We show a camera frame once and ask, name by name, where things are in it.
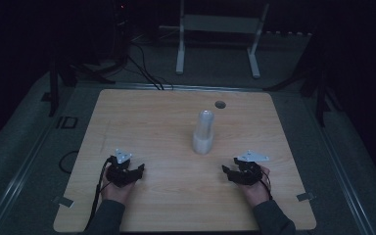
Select person's left hand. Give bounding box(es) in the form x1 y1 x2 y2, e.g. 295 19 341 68
100 180 137 206

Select stack of clear plastic cups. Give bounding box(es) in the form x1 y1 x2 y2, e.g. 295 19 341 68
192 109 215 156

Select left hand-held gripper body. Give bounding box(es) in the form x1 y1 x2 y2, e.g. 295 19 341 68
106 148 140 189

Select dark computer tower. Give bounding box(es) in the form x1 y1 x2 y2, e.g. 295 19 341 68
112 0 133 65

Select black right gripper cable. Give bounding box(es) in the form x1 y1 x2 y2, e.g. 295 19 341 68
259 170 274 201

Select black tape floor mark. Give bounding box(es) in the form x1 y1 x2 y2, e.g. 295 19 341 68
55 116 79 130

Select grey tape piece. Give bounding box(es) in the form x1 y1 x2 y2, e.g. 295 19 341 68
52 195 75 210
296 192 316 203

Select black looped cable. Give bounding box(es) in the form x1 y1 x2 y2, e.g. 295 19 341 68
58 149 80 175

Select white power strip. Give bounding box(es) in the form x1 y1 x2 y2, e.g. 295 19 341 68
263 30 313 37

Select white metal stand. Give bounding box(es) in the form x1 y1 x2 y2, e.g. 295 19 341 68
174 0 271 79

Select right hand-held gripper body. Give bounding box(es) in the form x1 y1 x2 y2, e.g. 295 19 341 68
233 149 270 187

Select person's right hand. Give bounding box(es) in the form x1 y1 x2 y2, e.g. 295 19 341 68
238 165 272 209

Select black tripod stand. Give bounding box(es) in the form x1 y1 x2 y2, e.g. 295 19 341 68
263 32 344 129
46 48 116 118

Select black floor cables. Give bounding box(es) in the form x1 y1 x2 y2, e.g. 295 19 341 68
126 41 174 91

